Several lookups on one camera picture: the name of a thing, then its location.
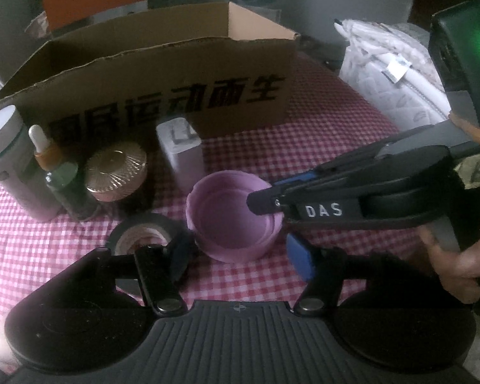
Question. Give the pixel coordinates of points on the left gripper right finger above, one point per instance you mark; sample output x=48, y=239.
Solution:
x=322, y=269

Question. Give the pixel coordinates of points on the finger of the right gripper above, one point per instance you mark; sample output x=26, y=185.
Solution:
x=300, y=177
x=289, y=199

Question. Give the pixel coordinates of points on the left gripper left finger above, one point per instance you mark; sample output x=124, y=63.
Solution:
x=160, y=270

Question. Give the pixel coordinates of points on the black electrical tape roll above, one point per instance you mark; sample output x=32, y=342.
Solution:
x=140, y=230

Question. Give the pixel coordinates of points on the pink plastic bowl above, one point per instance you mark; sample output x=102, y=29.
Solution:
x=225, y=228

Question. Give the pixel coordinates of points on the white power adapter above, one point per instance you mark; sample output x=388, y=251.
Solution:
x=182, y=150

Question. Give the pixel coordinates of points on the gold lid cosmetic jar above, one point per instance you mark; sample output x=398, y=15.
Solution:
x=116, y=172

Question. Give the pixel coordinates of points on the right hand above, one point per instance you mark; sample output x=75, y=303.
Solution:
x=458, y=271

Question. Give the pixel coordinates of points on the green dropper bottle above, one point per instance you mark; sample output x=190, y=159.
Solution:
x=63, y=176

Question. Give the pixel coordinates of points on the white quilted mattress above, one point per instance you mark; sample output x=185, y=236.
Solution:
x=390, y=67

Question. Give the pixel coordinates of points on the white cap supplement bottle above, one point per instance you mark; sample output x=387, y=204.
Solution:
x=20, y=173

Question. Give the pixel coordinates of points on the large brown cardboard box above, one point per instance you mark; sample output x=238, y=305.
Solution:
x=225, y=68

